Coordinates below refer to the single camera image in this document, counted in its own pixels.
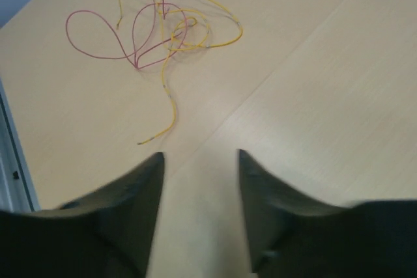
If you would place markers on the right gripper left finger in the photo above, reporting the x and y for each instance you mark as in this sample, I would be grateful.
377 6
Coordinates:
105 233

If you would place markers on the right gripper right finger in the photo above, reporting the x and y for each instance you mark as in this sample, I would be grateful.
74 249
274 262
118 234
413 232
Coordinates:
291 234

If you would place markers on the aluminium left rail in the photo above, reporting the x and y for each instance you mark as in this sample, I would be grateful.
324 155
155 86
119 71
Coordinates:
17 189

